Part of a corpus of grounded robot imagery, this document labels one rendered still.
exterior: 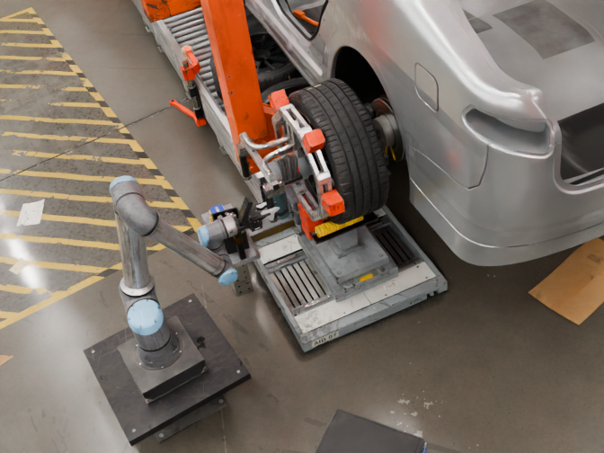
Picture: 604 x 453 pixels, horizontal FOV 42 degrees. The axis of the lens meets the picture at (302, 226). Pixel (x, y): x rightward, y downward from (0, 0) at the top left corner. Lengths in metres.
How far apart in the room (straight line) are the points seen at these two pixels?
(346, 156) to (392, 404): 1.20
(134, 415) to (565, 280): 2.27
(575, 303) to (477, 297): 0.48
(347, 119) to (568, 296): 1.54
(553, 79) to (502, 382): 1.45
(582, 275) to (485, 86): 1.82
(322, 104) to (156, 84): 2.77
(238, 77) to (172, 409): 1.58
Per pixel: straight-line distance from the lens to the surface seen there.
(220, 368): 3.63
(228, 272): 3.41
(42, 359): 4.38
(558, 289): 4.23
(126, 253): 3.37
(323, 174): 3.40
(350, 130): 3.40
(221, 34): 3.69
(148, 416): 3.58
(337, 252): 4.08
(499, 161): 2.82
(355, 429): 3.32
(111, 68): 6.40
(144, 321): 3.43
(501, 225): 3.03
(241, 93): 3.88
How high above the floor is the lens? 3.18
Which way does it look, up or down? 44 degrees down
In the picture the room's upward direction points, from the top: 10 degrees counter-clockwise
